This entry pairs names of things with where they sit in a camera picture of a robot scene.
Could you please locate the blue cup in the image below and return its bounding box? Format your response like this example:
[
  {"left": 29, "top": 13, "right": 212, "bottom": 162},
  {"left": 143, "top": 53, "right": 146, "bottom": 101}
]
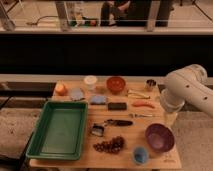
[{"left": 133, "top": 147, "right": 149, "bottom": 165}]

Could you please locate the black rectangular block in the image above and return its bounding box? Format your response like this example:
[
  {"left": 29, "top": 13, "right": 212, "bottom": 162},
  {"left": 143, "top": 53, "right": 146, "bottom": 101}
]
[{"left": 108, "top": 102, "right": 127, "bottom": 110}]

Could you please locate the green plastic tray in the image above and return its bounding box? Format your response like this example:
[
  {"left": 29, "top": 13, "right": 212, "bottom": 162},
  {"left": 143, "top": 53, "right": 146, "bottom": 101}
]
[{"left": 26, "top": 101, "right": 88, "bottom": 161}]

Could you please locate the yellow banana peeler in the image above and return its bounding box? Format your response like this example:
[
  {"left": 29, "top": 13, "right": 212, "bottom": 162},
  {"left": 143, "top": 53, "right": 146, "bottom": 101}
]
[{"left": 127, "top": 89, "right": 150, "bottom": 99}]

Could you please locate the person in background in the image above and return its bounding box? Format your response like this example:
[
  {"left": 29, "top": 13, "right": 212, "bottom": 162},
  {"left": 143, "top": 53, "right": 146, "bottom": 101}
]
[{"left": 100, "top": 0, "right": 131, "bottom": 26}]

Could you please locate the red bowl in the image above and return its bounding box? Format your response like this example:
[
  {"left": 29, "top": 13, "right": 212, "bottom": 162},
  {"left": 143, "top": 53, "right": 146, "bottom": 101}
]
[{"left": 106, "top": 76, "right": 126, "bottom": 94}]

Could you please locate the blue sponge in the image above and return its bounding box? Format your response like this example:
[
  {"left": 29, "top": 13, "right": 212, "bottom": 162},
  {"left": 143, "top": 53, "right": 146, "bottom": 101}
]
[{"left": 90, "top": 95, "right": 107, "bottom": 105}]

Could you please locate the orange carrot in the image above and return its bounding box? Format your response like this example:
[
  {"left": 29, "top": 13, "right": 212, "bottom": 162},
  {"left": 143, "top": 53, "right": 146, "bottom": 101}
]
[{"left": 132, "top": 101, "right": 155, "bottom": 109}]

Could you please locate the silver metal cup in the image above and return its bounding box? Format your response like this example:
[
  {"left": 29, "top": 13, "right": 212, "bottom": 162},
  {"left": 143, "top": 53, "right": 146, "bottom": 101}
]
[{"left": 145, "top": 79, "right": 156, "bottom": 91}]

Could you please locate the purple bowl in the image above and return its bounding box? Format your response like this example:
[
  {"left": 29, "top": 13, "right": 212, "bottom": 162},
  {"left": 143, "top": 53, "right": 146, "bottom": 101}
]
[{"left": 145, "top": 123, "right": 175, "bottom": 153}]

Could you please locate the silver fork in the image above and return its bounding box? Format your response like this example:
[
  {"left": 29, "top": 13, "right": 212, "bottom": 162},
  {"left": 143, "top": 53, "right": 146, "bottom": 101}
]
[{"left": 129, "top": 114, "right": 153, "bottom": 118}]

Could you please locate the bunch of dark grapes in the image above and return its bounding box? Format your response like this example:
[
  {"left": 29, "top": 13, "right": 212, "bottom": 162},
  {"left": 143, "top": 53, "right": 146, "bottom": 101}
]
[{"left": 93, "top": 136, "right": 125, "bottom": 154}]

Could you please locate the white cup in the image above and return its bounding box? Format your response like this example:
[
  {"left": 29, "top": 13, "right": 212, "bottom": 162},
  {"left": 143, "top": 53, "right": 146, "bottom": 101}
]
[{"left": 84, "top": 75, "right": 97, "bottom": 90}]

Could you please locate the small black metal clip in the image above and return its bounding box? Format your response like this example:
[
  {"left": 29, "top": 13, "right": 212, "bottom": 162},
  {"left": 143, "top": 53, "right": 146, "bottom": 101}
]
[{"left": 91, "top": 124, "right": 104, "bottom": 137}]

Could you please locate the black handled knife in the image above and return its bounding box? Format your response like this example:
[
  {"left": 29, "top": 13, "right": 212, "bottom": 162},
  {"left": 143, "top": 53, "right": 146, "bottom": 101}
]
[{"left": 104, "top": 119, "right": 133, "bottom": 127}]

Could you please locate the orange fruit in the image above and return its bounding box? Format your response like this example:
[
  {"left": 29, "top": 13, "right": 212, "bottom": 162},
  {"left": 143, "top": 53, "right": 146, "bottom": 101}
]
[{"left": 55, "top": 83, "right": 67, "bottom": 96}]

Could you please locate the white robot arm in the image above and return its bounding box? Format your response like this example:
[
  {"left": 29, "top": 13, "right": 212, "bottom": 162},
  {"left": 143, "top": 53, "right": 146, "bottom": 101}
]
[{"left": 160, "top": 64, "right": 213, "bottom": 117}]

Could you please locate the wooden table board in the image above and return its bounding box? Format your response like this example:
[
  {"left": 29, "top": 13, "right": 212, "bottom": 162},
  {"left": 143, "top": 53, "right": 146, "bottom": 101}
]
[{"left": 29, "top": 81, "right": 181, "bottom": 169}]

